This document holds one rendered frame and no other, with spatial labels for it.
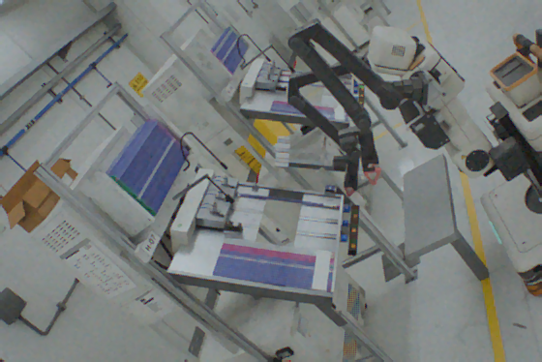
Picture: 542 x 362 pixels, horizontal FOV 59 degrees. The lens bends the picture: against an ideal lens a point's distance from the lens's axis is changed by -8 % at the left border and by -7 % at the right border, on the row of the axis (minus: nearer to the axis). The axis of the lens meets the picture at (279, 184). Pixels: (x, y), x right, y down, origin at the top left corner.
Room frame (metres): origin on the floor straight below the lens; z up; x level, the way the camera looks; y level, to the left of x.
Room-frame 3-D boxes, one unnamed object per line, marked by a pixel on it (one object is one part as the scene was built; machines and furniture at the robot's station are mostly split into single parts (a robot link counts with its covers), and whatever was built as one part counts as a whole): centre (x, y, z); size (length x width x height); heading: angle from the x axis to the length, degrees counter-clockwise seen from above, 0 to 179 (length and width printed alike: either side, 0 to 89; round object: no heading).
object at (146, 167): (2.39, 0.40, 1.52); 0.51 x 0.13 x 0.27; 149
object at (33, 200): (2.45, 0.71, 1.82); 0.68 x 0.30 x 0.20; 149
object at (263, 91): (3.56, -0.38, 0.65); 1.01 x 0.73 x 1.29; 59
